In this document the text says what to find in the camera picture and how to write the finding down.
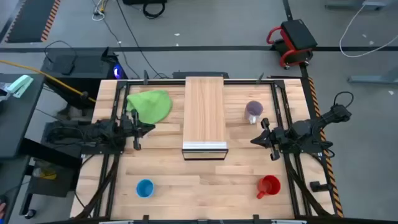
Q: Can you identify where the red and black rolling stool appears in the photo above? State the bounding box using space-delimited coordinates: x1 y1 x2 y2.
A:
266 19 318 70

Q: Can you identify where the black equipment cart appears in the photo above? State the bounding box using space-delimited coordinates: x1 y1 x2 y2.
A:
18 121 82 219

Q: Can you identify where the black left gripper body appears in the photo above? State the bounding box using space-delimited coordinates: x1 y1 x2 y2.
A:
119 108 143 151

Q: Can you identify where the black side desk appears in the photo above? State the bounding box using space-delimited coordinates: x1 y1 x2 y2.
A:
0 73 46 159

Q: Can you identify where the yellow item on cart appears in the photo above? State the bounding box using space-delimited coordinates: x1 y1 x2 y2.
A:
32 167 58 181

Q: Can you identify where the black metal table frame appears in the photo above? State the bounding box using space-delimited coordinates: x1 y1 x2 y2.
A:
74 77 340 224

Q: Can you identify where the black computer tower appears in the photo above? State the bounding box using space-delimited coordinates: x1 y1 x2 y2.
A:
40 46 129 110

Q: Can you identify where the orange black hazard strip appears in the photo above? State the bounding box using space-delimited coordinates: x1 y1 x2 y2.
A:
307 77 345 218

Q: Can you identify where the white cable bundle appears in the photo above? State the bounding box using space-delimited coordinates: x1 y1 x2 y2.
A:
91 0 109 22

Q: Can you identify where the purple mug with white handle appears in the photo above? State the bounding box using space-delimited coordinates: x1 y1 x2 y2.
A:
244 100 264 125

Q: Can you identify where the black equipment box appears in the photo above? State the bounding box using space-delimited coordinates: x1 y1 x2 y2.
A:
123 0 168 5

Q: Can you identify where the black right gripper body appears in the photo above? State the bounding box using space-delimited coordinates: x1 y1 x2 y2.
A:
260 117 290 162

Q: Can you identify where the small black box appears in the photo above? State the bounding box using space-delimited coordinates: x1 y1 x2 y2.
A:
60 55 76 76

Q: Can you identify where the grey table leg base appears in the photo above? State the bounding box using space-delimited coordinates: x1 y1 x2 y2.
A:
347 67 398 85
325 0 388 10

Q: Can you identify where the black clamp handle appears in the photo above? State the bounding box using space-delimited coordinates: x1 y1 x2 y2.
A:
309 180 331 193

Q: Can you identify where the blue cup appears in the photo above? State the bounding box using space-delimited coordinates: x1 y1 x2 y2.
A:
135 179 155 198

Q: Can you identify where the thin black cable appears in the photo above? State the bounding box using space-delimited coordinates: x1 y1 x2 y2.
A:
44 40 78 63

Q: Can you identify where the white floor cable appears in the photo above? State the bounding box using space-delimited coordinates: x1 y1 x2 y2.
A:
338 4 398 58

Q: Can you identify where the mint green stapler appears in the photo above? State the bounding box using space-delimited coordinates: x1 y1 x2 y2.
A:
6 74 34 99

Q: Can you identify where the long black floor cable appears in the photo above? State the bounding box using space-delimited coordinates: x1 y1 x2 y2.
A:
115 0 170 79

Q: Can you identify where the green cloth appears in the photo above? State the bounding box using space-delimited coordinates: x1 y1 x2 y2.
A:
126 89 174 125

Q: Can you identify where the red mug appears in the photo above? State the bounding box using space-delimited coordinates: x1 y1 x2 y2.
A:
256 175 282 200

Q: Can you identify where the coiled black cable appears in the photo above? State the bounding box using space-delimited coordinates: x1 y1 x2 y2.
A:
142 1 166 19

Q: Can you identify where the black power strip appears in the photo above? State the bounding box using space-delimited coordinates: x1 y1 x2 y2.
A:
172 71 230 80

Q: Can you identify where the yellow cable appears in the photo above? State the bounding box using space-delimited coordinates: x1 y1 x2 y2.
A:
0 58 96 103

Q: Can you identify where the black mat with striped edge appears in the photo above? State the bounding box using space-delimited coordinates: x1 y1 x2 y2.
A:
4 0 62 44

